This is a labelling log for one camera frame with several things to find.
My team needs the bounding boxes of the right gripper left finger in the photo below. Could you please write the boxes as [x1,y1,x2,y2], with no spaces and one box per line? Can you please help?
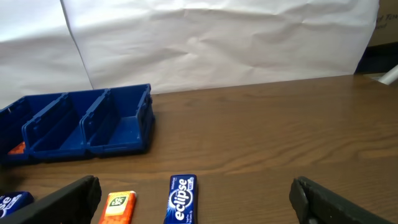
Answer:
[0,175,103,224]

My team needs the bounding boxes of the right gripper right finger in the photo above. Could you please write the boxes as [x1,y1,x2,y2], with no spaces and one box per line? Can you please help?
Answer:
[289,176,396,224]

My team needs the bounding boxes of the blue candy pack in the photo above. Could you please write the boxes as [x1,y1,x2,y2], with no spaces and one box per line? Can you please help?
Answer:
[0,191,35,219]
[163,174,198,224]

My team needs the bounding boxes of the orange candy box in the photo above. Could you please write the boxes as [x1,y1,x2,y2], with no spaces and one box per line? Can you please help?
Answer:
[7,141,27,156]
[98,190,137,224]

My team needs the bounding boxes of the blue tray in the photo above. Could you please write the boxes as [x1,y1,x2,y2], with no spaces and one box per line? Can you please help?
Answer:
[0,83,155,165]

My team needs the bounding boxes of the cardboard box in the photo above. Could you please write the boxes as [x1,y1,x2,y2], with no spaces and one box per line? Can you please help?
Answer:
[368,0,398,48]

